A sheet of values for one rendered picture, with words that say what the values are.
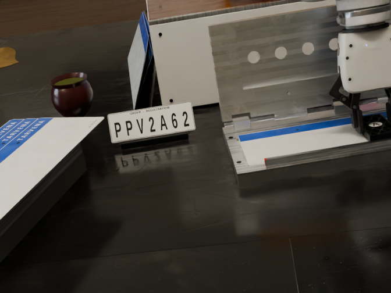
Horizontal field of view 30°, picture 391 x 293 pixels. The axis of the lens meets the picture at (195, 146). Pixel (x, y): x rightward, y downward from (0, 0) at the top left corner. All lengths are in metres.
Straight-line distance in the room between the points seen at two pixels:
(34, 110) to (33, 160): 0.54
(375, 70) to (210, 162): 0.32
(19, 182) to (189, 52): 0.52
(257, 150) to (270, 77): 0.16
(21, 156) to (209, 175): 0.31
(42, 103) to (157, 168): 0.51
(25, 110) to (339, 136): 0.75
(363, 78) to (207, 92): 0.40
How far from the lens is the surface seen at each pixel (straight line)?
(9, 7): 2.89
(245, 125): 1.33
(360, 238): 1.01
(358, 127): 1.25
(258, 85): 1.32
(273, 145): 1.25
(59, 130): 1.24
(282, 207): 1.10
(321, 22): 1.33
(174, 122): 1.37
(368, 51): 1.21
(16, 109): 1.72
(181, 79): 1.48
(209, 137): 1.36
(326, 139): 1.25
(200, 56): 1.47
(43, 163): 1.13
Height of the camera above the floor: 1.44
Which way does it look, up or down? 24 degrees down
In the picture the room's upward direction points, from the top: 9 degrees counter-clockwise
